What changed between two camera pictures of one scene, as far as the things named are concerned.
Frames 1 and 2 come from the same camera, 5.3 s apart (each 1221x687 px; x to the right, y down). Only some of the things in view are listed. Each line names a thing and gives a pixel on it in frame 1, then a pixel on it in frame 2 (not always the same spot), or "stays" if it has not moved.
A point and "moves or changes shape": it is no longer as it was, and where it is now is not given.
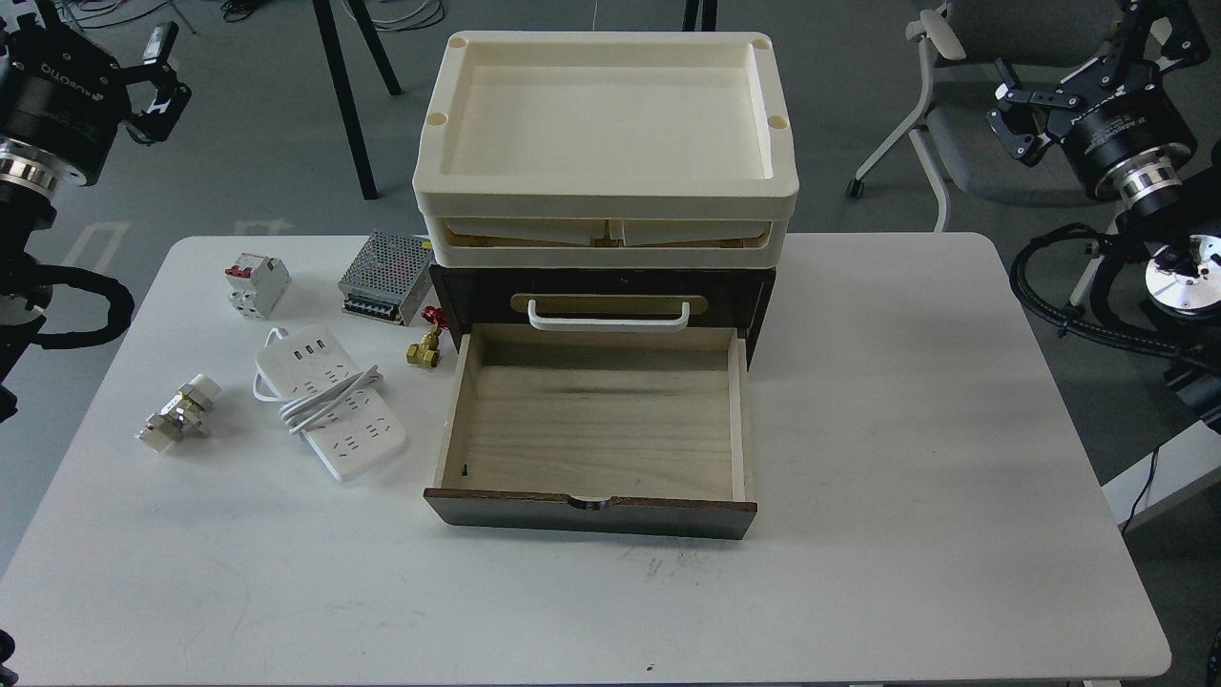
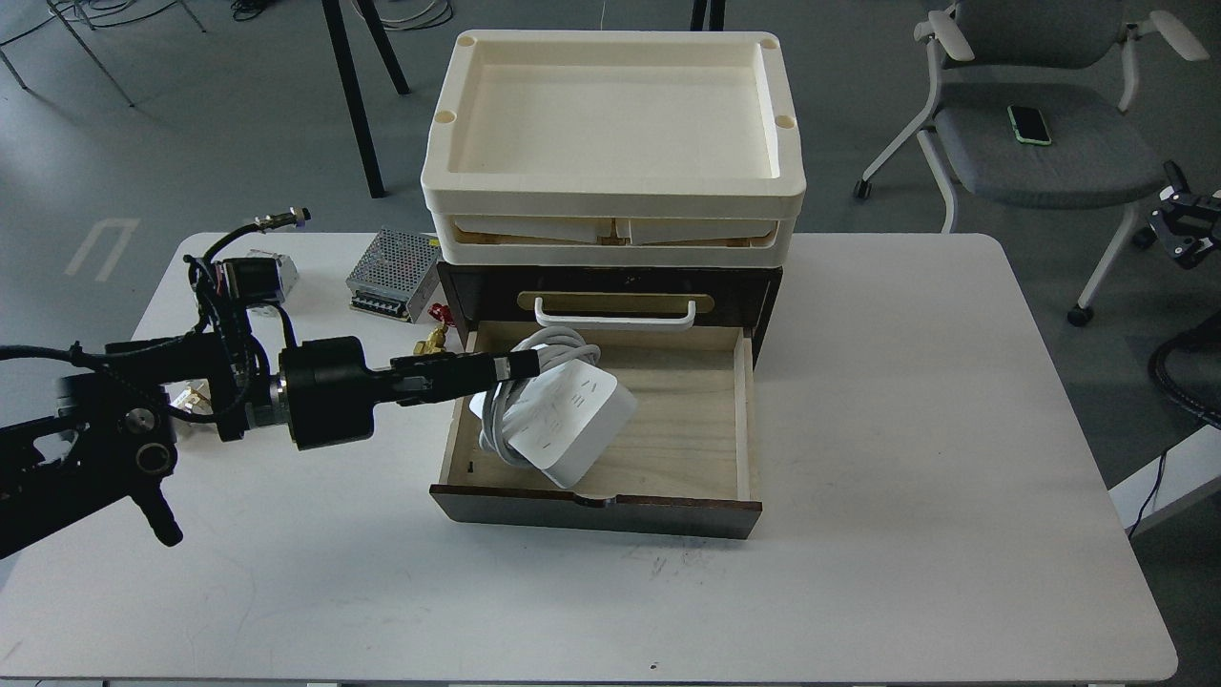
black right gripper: [1120, 104] to [1186, 222]
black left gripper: [67, 99] to [332, 392]
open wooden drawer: [616, 432] stays
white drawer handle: [609, 325] stays
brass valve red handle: [426, 352] stays
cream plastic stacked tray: [605, 150] stays
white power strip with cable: [344, 411] moves or changes shape
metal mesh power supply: [387, 278] stays
